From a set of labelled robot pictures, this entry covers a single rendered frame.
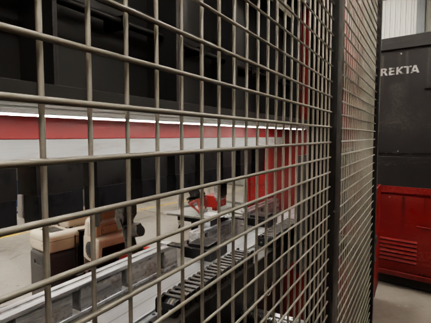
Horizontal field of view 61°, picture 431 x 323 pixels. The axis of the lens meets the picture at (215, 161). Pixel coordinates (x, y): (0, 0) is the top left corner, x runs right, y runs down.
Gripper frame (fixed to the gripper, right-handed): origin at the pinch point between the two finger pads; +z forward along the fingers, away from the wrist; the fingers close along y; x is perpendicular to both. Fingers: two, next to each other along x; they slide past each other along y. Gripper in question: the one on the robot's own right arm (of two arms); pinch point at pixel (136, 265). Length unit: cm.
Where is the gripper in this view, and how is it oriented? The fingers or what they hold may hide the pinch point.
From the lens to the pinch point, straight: 200.3
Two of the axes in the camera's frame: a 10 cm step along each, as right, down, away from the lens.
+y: 9.0, -2.5, -3.6
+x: 3.6, -0.6, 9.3
